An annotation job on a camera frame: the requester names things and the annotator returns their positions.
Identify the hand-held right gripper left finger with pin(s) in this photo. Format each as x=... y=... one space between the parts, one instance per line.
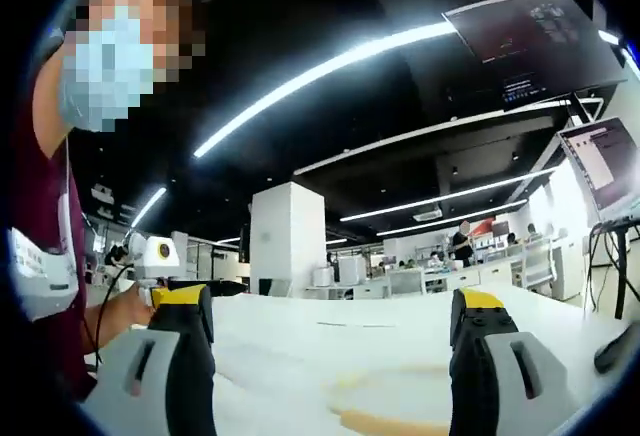
x=150 y=381

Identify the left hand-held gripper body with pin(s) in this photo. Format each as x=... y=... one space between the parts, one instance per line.
x=152 y=256

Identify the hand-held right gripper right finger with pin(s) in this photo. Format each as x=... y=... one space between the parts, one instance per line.
x=505 y=386

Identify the white box appliance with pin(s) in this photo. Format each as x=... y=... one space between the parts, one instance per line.
x=352 y=271

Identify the person's left hand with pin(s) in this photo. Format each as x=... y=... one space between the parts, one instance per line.
x=125 y=316

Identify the short ceiling light strip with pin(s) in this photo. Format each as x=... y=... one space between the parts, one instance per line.
x=150 y=206

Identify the white square pillar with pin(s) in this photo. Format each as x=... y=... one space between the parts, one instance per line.
x=287 y=236

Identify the white chest device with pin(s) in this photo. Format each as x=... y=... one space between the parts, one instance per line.
x=42 y=281

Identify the black flat object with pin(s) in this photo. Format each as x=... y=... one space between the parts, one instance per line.
x=617 y=348

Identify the person in maroon shirt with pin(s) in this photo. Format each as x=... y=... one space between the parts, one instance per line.
x=45 y=181

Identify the long ceiling light strip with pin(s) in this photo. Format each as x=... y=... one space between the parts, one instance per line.
x=320 y=86

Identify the bright laptop screen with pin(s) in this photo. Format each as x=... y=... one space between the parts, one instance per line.
x=600 y=166

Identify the large dark monitor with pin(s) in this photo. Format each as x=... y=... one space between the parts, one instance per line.
x=535 y=46

